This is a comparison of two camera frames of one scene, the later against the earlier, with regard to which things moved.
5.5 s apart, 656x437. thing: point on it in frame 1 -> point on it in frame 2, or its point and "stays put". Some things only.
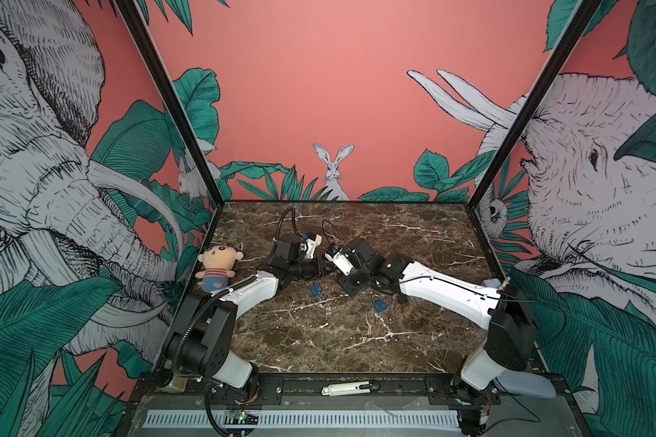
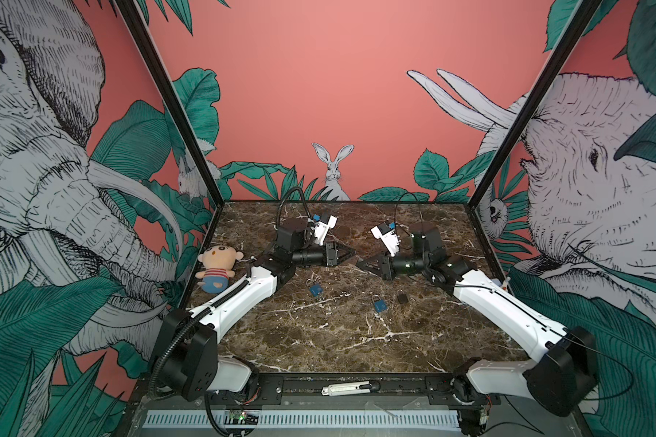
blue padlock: (315, 289) stays put
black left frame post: (154, 61) stays put
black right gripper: (344, 282) -> (388, 269)
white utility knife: (351, 388) stays put
